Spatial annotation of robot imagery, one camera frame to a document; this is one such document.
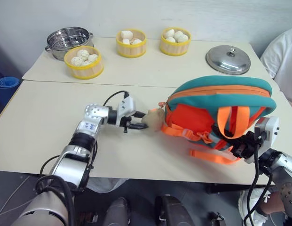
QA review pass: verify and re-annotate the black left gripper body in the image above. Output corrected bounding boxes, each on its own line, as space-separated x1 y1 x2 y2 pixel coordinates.
121 110 142 134

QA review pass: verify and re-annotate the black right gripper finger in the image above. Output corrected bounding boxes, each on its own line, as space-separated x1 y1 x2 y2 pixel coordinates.
230 142 243 158
211 124 234 140

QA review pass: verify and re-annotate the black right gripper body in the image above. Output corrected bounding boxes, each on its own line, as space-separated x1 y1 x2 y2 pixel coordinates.
237 131 263 160

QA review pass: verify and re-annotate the beige plush toy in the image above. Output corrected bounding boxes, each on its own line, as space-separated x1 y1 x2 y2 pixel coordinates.
141 107 166 133

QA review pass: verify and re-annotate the orange and teal backpack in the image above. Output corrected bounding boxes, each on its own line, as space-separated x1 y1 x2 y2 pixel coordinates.
158 75 277 165

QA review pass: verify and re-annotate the white sneaker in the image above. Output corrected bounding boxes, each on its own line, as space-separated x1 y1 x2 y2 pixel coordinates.
238 188 271 226

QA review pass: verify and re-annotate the bare lower leg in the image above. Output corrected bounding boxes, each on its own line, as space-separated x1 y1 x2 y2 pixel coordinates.
258 190 285 215

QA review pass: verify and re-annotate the white plastic bag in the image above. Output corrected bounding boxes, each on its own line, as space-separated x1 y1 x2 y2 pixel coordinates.
86 177 128 196

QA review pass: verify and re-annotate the yellow rimmed bamboo steamer basket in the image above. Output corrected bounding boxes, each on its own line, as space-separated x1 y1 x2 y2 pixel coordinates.
63 45 105 80
115 29 147 58
159 27 192 57

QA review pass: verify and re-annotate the stainless steel pot lid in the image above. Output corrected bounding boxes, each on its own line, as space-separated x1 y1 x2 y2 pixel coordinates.
205 45 252 76

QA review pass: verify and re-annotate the dark rounded shape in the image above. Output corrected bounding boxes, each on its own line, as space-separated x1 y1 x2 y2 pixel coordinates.
155 194 196 226
104 197 131 226

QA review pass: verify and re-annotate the person in white shirt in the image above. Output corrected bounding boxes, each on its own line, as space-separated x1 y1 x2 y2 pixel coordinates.
260 27 292 105

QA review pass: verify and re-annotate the stainless steel steamer pot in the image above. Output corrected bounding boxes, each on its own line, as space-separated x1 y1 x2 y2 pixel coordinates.
44 26 95 62

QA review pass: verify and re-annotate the rolled blue foam mat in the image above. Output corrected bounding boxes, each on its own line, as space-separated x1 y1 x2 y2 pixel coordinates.
0 76 21 107

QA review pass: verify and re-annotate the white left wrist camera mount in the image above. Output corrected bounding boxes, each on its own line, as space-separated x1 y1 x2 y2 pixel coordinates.
116 94 136 127

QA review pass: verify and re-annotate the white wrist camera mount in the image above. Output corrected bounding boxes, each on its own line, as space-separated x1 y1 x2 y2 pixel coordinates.
244 115 280 164
116 94 136 127

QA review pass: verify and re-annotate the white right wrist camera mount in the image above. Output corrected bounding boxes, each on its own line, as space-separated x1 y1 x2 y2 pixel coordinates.
244 115 280 164

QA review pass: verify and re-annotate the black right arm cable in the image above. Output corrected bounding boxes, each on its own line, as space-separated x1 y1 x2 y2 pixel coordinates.
244 131 276 223

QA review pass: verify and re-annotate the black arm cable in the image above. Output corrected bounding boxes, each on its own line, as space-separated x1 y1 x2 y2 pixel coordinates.
103 90 130 107
244 131 276 223

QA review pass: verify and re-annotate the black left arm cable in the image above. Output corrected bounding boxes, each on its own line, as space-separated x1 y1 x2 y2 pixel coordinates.
103 90 130 107

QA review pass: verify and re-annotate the black table frame bar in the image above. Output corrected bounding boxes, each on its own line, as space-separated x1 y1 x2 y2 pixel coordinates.
205 183 276 195

